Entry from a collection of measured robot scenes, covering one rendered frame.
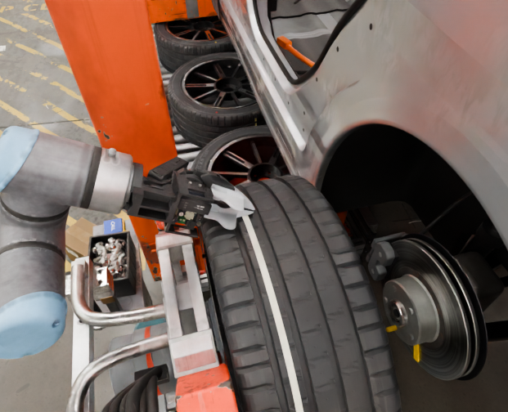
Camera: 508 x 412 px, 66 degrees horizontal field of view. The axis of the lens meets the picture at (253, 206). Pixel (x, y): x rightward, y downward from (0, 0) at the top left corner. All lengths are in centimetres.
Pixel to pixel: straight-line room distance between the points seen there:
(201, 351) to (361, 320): 24
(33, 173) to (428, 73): 54
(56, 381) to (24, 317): 141
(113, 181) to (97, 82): 32
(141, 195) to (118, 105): 35
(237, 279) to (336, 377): 20
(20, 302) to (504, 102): 60
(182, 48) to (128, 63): 183
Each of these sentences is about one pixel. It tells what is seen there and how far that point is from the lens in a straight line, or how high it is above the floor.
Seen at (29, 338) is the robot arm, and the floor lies 123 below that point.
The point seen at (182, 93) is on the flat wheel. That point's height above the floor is 50.
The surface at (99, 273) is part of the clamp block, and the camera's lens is 93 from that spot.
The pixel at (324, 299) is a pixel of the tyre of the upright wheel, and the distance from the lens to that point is 60.
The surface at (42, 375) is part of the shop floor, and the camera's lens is 197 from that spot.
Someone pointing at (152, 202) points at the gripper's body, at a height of 127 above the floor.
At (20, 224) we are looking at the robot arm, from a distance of 62.
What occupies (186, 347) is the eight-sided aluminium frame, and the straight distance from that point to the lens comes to 62.
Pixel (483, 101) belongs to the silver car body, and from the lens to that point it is 55.
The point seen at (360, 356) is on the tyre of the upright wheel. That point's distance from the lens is 63.
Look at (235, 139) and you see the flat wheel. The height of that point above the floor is 50.
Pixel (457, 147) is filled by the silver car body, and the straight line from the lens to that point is 59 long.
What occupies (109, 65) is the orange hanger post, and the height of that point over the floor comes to 131.
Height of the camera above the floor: 169
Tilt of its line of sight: 50 degrees down
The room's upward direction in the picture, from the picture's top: straight up
